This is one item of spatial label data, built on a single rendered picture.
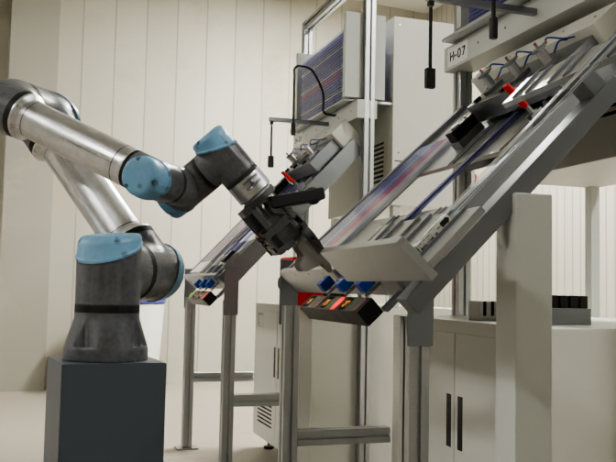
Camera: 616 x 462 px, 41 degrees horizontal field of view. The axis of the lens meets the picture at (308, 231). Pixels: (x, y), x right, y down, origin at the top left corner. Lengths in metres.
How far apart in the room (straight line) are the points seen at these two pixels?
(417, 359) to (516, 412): 0.29
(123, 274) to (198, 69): 4.69
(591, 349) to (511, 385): 0.48
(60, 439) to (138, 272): 0.32
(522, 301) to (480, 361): 0.63
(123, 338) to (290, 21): 5.17
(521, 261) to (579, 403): 0.53
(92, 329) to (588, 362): 0.93
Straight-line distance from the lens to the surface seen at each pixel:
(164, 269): 1.61
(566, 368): 1.66
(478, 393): 1.84
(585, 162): 2.10
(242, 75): 6.22
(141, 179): 1.47
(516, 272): 1.21
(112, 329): 1.49
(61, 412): 1.46
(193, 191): 1.58
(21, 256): 5.55
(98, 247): 1.50
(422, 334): 1.45
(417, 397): 1.47
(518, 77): 1.89
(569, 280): 5.41
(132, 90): 5.95
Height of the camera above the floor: 0.69
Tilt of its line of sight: 4 degrees up
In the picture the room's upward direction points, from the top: 1 degrees clockwise
